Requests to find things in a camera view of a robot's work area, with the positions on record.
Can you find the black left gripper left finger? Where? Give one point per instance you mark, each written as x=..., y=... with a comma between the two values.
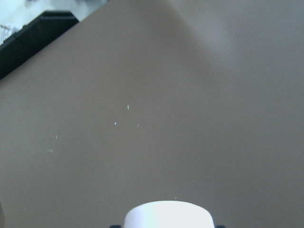
x=116, y=226

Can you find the pink plastic cup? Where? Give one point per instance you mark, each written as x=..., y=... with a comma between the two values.
x=168, y=214

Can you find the black long case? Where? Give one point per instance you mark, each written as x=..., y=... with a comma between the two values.
x=33, y=37

